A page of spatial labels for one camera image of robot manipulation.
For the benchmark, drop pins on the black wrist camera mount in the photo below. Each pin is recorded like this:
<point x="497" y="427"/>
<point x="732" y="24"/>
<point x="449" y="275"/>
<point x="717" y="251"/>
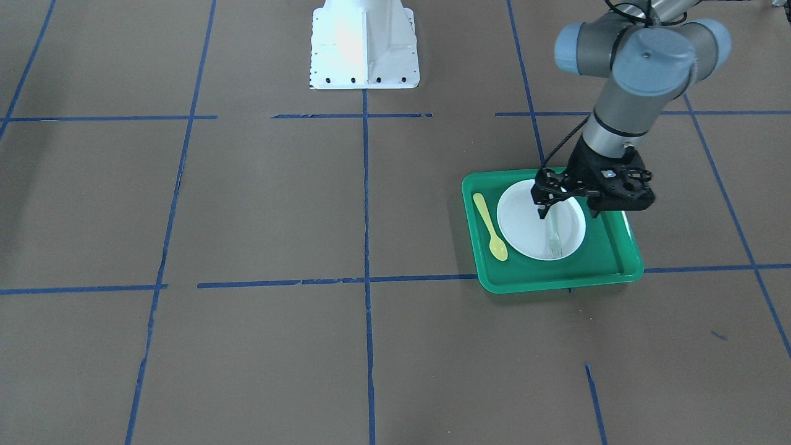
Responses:
<point x="645" y="195"/>

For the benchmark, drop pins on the green plastic tray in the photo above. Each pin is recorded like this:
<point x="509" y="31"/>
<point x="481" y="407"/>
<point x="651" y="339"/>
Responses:
<point x="608" y="255"/>

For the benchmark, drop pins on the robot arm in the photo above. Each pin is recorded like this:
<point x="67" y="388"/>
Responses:
<point x="649" y="54"/>

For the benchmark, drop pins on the white round plate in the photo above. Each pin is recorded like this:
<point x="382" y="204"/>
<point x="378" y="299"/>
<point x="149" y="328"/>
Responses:
<point x="523" y="230"/>

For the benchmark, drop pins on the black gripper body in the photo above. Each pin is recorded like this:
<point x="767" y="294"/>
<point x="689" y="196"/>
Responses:
<point x="583" y="165"/>

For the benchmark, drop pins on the yellow plastic spoon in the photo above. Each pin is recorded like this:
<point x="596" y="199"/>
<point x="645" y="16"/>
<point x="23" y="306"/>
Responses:
<point x="496" y="245"/>

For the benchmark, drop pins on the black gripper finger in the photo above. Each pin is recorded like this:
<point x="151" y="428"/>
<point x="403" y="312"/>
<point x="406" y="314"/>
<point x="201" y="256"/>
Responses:
<point x="548" y="190"/>
<point x="597" y="205"/>

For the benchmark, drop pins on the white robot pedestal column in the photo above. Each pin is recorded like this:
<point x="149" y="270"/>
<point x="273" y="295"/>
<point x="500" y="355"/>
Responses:
<point x="363" y="44"/>

